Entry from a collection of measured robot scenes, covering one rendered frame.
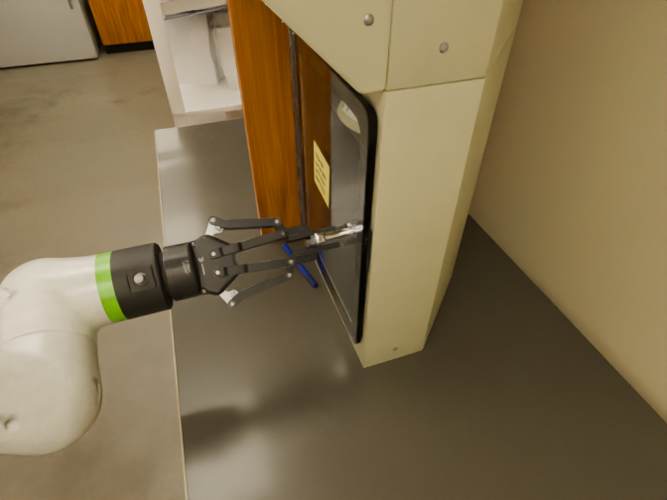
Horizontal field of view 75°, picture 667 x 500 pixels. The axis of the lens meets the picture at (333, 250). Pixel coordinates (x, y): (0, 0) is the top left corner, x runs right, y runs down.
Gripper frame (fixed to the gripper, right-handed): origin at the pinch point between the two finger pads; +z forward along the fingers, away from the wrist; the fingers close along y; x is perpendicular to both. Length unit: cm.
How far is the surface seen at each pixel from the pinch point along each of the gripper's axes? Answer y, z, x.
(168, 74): 68, -17, 84
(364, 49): 14.2, 2.9, -27.0
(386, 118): 9.3, 5.6, -22.1
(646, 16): 19, 49, -17
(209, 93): 68, -4, 102
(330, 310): -12.4, 4.1, 19.0
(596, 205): -4.6, 48.5, -1.5
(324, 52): 14.3, -0.8, -27.1
